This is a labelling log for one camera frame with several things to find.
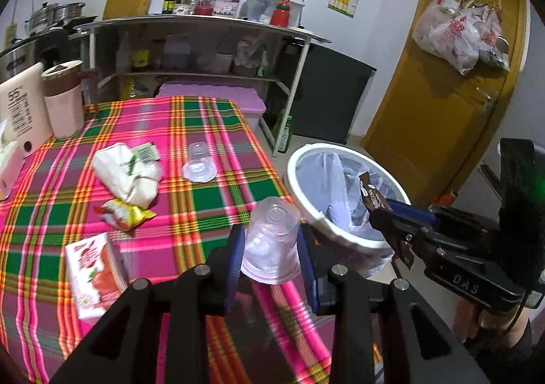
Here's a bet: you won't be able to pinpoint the purple storage box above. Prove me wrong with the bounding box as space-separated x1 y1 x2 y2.
154 83 267 129

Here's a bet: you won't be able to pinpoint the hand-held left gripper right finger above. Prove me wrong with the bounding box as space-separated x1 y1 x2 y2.
297 222 490 384

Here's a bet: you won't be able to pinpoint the person's right forearm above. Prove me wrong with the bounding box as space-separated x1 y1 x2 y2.
464 318 545 384

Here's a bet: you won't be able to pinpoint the yellow red snack wrapper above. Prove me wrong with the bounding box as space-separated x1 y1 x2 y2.
100 199 157 232

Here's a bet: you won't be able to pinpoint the brown snack wrapper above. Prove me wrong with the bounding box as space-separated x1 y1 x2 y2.
359 171 416 271

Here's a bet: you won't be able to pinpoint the yellow wooden door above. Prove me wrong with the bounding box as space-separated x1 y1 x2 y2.
361 0 531 214

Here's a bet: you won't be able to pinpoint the green plastic bottle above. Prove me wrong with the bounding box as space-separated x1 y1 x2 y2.
277 115 294 154

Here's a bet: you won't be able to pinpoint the beige pitcher with brown band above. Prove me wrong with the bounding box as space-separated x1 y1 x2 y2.
41 60 99 139

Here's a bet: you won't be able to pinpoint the hanging plastic bags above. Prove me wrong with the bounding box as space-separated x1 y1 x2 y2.
412 0 511 76

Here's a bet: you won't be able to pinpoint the pink utensil basket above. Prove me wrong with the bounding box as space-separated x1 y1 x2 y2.
212 0 239 19

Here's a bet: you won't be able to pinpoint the black mini fridge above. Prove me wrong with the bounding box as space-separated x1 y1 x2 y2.
279 41 377 145

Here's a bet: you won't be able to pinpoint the white kitchen shelf unit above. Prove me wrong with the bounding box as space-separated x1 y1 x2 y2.
79 15 332 155

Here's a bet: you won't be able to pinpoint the white rectangular water warmer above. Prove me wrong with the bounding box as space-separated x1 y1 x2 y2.
0 63 54 157

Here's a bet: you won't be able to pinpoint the clear plastic storage container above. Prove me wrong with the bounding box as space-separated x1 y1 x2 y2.
245 0 306 25

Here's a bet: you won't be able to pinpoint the tissue pack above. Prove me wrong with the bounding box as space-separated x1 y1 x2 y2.
0 120 26 202

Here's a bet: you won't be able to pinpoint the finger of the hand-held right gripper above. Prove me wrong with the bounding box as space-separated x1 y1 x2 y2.
368 210 422 255
384 198 439 228

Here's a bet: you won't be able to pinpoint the translucent bin liner bag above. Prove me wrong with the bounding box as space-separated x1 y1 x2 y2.
296 150 401 242

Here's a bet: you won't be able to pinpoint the metal door handle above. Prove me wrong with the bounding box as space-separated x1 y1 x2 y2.
477 86 499 112

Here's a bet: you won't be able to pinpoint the yellow oil bottle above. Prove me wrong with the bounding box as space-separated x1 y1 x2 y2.
128 37 153 72

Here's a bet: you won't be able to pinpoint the white round trash bin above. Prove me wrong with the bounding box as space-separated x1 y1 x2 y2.
286 142 413 278

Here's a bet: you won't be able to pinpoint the large clear plastic cup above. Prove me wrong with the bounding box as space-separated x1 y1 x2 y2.
240 196 301 286

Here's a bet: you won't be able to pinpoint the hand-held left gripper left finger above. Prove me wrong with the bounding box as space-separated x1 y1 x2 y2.
49 224 247 384

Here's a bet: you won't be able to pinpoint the white paper bag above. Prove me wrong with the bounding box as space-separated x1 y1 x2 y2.
93 143 163 207

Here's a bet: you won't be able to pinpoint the crumpled plastic bags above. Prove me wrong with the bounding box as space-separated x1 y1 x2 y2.
236 40 273 77

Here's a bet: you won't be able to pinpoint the person's right hand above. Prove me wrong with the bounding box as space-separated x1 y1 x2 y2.
452 299 532 346

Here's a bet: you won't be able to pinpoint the small clear flanged cup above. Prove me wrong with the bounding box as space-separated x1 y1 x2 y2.
182 141 216 182

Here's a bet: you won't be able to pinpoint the steel pots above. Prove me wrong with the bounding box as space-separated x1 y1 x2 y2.
0 27 81 82

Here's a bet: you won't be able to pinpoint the red white drink carton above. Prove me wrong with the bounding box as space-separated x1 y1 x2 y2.
65 232 128 322

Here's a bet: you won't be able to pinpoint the red kettle bottle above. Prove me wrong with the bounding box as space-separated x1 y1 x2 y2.
270 0 292 26

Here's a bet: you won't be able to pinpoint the blue liquid jug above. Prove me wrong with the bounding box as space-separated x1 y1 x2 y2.
163 34 190 70

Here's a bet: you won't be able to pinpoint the pink green plaid tablecloth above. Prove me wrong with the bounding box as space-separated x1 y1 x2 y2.
0 95 384 384

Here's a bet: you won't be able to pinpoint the pink plastic tub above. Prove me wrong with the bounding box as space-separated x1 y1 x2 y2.
215 52 235 73

